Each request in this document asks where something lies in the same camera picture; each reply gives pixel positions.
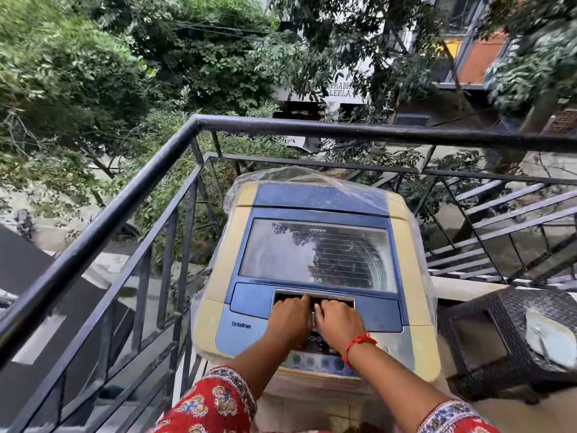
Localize clear plastic cover sheet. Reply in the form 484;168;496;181
189;165;441;402

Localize tree with thick trunk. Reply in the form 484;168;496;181
270;0;577;241

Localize white plastic bag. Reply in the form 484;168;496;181
525;308;577;371

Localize black metal balcony railing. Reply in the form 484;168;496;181
0;114;577;433

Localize red thread bracelet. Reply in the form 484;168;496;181
343;332;378;370

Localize overhead power cables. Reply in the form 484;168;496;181
173;19;300;43

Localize orange and grey building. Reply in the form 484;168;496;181
424;0;519;91

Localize person's right hand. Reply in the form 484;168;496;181
314;300;377;355

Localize blue washing machine lid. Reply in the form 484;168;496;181
224;182;409;333

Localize green leafy tree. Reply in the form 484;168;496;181
0;0;325;266

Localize person's right forearm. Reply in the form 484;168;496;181
345;340;451;431

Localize white building with sign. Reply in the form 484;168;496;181
270;0;433;151

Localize yellowed top-load washing machine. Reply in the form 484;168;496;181
191;180;443;433

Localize person's left forearm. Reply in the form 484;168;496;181
224;331;302;399

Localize person's left hand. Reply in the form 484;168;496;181
265;295;313;349

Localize black wicker stool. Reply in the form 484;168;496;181
436;286;577;404

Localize red floral patterned garment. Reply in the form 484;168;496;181
151;366;502;433

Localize parked motorcycle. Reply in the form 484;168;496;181
13;208;38;242

